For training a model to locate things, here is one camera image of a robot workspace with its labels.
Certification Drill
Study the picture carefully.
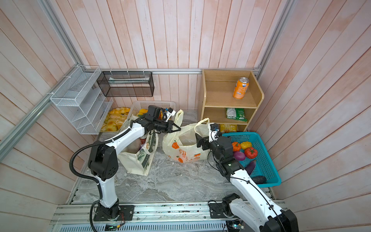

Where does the orange soda can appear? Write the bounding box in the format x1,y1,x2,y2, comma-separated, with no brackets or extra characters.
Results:
233,77,249,100

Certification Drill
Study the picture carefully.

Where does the yellow bread tray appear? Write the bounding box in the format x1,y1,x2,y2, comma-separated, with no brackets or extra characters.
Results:
100,107,130,132

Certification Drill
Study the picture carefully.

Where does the red toy tomato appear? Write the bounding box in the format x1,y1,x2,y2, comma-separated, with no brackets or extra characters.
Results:
244,147,258,159

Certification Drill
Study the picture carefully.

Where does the purple toy onion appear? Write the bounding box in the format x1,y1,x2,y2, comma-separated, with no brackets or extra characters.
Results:
233,151,246,161

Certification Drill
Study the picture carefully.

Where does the yellow toy fruit left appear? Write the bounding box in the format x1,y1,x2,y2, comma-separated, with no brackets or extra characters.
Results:
137,109,148,117

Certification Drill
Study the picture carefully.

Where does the teal plastic basket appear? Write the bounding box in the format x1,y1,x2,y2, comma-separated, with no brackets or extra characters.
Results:
222,132,281,188

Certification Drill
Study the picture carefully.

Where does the wooden shelf unit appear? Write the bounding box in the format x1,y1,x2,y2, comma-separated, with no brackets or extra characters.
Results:
198,69,264,131

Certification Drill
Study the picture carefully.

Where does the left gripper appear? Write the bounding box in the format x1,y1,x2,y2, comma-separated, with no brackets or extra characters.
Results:
153,119,181,133

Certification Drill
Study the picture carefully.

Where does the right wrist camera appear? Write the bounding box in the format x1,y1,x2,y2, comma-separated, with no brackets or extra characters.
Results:
208,123,221,143

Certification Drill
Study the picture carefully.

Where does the dark green toy cucumber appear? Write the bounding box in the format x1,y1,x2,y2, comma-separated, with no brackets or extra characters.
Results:
252,176,267,185

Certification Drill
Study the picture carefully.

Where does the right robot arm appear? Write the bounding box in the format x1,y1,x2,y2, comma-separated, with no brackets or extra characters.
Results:
196,131,299,232

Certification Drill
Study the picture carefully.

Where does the black wire mesh basket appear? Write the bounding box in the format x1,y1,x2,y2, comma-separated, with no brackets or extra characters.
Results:
97,71,155,97

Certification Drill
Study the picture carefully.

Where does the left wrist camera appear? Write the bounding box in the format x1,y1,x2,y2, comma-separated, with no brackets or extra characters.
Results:
163,108,176,121

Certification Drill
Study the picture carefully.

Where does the green snack packet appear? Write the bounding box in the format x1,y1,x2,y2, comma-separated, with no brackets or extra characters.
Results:
226,108,247,122

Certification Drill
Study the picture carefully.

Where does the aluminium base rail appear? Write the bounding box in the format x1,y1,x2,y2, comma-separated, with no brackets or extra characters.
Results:
50,202,237,228

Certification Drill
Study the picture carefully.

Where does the yellow chips packet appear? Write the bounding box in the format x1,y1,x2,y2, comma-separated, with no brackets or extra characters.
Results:
220,124,238,133

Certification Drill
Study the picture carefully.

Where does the yellow plastic grocery bag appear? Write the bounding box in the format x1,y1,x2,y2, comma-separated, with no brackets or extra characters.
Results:
162,110,210,163

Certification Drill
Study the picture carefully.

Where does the white plastic fruit basket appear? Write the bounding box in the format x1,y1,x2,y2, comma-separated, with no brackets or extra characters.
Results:
128,101,178,118

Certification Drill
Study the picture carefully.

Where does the white wire mesh shelf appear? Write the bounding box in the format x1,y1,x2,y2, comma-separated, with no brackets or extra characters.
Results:
50,65,113,135

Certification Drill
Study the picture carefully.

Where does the yellow toy pepper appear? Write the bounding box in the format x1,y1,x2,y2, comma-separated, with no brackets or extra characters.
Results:
240,141,252,150

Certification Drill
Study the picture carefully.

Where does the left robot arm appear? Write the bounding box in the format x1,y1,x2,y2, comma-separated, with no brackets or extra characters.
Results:
69,105,181,220

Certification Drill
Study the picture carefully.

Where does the cream canvas tote bag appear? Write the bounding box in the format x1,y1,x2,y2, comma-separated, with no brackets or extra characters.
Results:
117,132,159,176

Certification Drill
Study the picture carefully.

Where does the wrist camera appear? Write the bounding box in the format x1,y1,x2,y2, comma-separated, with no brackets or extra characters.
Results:
163,108,176,121
208,123,221,143

